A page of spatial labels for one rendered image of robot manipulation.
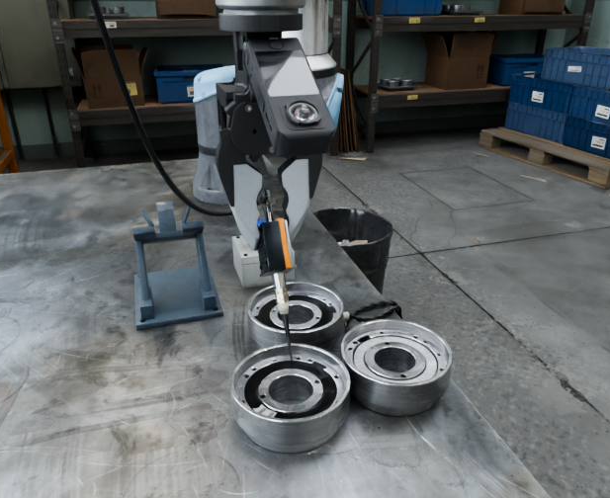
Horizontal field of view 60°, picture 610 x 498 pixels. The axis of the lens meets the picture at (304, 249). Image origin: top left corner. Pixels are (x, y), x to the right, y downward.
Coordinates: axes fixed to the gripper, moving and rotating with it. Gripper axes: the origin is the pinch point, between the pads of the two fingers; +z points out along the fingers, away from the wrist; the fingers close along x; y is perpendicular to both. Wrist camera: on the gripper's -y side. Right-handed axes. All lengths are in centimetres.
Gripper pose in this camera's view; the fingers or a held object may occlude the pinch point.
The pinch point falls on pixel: (272, 238)
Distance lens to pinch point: 51.8
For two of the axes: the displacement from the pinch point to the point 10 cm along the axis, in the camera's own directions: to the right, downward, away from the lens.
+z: 0.0, 9.0, 4.4
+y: -2.9, -4.2, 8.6
